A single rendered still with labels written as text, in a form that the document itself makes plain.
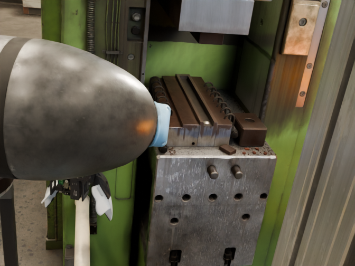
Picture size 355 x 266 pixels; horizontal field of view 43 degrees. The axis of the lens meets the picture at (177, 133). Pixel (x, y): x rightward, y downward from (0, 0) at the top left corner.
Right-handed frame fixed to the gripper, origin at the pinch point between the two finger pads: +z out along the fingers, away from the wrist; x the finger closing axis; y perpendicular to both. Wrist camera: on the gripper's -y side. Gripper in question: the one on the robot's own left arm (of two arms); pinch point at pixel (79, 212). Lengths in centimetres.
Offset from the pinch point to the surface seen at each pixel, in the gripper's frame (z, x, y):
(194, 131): -3.1, 19.1, -44.1
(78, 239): 29.6, -9.1, -23.5
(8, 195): 12.2, -26.7, -16.0
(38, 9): 86, -266, -523
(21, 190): 94, -83, -124
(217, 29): -34, 22, -45
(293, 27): -34, 43, -66
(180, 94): -5, 11, -67
